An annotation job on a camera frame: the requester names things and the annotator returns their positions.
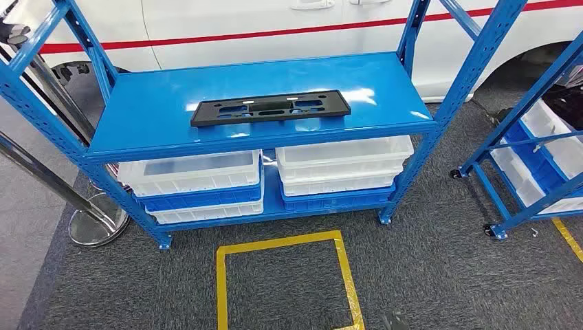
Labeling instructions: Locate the yellow floor tape square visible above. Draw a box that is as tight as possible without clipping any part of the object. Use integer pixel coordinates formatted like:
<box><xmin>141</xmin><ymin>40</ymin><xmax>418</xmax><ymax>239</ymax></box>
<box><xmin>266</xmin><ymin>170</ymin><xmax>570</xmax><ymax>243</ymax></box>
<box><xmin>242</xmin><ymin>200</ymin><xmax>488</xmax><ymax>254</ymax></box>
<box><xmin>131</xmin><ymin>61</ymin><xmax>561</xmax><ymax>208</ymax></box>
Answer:
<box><xmin>215</xmin><ymin>230</ymin><xmax>366</xmax><ymax>330</ymax></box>
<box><xmin>551</xmin><ymin>217</ymin><xmax>583</xmax><ymax>265</ymax></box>

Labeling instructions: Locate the black parts pile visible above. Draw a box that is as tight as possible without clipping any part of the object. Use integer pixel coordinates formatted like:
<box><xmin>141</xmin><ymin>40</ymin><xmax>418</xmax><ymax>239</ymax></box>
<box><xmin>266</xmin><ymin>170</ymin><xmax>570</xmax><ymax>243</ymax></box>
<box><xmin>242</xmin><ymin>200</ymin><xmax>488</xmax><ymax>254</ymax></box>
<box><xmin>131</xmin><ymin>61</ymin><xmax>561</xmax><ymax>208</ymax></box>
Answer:
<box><xmin>542</xmin><ymin>84</ymin><xmax>583</xmax><ymax>133</ymax></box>

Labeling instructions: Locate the white car with red stripe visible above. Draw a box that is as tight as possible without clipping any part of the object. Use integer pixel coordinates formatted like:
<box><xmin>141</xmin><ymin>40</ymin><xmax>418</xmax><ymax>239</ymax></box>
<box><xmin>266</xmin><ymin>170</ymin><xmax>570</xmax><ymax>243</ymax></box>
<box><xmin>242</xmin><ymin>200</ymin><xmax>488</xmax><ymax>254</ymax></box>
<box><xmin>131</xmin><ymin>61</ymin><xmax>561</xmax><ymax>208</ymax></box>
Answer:
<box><xmin>0</xmin><ymin>0</ymin><xmax>583</xmax><ymax>103</ymax></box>

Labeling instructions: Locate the long black plastic part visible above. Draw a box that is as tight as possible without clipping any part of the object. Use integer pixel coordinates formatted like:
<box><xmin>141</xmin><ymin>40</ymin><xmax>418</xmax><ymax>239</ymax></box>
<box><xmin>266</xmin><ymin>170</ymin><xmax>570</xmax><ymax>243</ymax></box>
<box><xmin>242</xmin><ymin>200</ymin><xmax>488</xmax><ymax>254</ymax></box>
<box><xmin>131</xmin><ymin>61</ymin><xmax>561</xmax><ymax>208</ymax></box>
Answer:
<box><xmin>190</xmin><ymin>89</ymin><xmax>351</xmax><ymax>127</ymax></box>

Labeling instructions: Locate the blue wheeled shelf rack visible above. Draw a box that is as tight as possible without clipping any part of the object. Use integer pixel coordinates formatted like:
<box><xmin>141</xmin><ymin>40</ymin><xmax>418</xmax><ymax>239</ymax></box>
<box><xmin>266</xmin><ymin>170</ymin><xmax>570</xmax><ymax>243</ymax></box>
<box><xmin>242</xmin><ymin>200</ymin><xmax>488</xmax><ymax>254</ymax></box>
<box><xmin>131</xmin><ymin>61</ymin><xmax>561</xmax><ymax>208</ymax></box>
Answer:
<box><xmin>448</xmin><ymin>27</ymin><xmax>583</xmax><ymax>241</ymax></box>

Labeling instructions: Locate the blue storage bin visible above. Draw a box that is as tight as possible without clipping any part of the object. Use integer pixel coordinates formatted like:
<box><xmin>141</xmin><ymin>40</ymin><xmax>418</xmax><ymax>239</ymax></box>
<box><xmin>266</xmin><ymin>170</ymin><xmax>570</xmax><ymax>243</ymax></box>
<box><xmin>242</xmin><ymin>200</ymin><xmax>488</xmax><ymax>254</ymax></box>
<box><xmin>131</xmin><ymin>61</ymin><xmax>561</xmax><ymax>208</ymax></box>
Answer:
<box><xmin>503</xmin><ymin>120</ymin><xmax>583</xmax><ymax>197</ymax></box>
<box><xmin>278</xmin><ymin>181</ymin><xmax>397</xmax><ymax>212</ymax></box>

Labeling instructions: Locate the blue metal shelf rack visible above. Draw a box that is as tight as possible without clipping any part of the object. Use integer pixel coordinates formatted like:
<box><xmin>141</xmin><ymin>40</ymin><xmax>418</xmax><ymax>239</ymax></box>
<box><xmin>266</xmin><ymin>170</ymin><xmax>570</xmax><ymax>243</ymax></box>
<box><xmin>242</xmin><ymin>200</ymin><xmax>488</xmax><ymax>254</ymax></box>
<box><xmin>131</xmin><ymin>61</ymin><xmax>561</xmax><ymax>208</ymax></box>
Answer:
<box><xmin>0</xmin><ymin>0</ymin><xmax>529</xmax><ymax>250</ymax></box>

